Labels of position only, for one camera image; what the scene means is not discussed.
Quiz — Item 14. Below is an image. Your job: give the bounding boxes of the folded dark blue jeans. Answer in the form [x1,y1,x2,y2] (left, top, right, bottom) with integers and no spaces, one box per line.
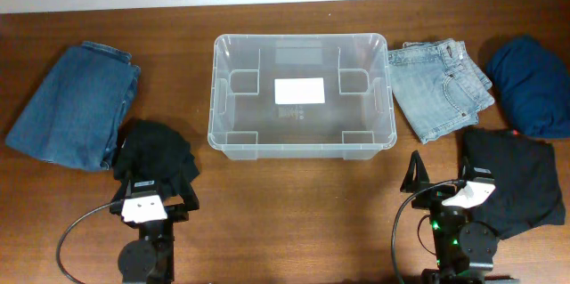
[5,41,141,172]

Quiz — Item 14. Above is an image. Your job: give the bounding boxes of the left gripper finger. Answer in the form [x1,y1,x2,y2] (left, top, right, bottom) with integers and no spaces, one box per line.
[111,180,131,203]
[177,174,200,211]

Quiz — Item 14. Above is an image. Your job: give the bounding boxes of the black crumpled garment left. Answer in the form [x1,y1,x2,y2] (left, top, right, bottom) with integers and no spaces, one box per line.
[113,119,200,198]

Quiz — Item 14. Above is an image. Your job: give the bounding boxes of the white label in bin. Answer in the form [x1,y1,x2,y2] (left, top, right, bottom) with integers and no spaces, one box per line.
[274,77,325,105]

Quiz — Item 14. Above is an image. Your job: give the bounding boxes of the clear plastic storage bin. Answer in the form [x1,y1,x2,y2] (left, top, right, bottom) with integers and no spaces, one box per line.
[208,33,397,160]

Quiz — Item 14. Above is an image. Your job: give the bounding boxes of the right black cable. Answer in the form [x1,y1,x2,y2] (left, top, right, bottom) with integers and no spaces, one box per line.
[390,179,467,284]

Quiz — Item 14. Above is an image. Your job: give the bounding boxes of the navy blue garment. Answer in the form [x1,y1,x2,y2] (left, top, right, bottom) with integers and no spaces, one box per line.
[485,36,569,139]

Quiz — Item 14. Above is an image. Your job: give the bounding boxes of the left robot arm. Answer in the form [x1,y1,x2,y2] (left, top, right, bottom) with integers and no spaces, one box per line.
[110,174,200,284]

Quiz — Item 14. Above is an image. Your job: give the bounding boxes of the black folded shirt right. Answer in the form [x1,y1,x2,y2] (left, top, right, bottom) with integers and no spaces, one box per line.
[462,128,566,239]

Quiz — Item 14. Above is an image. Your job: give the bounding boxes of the light blue jeans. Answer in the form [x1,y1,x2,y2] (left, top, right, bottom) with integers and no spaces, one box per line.
[388,38,494,143]

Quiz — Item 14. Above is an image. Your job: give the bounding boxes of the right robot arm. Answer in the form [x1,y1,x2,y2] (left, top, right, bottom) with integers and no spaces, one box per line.
[391,150,520,284]

